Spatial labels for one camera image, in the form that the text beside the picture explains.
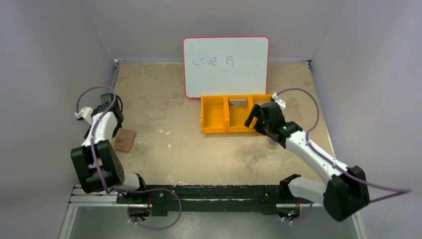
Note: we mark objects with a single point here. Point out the yellow middle bin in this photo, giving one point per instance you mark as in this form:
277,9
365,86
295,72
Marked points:
237,116

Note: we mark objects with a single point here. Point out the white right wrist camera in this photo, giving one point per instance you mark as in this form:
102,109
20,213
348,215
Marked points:
278,101

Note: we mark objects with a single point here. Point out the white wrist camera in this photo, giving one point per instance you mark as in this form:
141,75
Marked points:
84,114
278,101

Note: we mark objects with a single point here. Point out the pink framed whiteboard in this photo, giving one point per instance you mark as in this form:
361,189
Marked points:
225,65

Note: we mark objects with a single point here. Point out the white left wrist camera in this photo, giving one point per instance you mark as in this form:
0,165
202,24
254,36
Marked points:
84,114

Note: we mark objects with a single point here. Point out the yellow right bin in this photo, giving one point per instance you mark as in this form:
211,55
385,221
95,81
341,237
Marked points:
258,100

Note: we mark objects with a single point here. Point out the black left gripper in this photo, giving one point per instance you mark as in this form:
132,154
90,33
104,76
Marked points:
116,115

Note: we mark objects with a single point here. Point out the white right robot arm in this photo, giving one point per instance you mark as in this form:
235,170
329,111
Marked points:
343,190

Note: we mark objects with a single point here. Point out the yellow bin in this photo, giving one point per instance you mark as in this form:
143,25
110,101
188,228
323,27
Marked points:
237,116
258,100
213,114

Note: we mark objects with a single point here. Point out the pink leather card holder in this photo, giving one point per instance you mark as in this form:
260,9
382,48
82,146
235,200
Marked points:
124,140

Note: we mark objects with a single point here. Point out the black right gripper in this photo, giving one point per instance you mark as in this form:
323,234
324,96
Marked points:
261,116

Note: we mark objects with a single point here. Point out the yellow left bin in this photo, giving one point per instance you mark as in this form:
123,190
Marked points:
213,114

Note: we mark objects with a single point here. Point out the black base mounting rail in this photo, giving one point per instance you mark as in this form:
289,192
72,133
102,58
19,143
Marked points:
160,200

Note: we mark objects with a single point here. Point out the aluminium frame rail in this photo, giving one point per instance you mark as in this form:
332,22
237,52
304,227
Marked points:
79,198

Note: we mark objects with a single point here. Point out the silver card in middle bin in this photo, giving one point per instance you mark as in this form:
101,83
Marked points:
237,103

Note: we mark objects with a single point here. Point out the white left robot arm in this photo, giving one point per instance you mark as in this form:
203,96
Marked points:
96,163

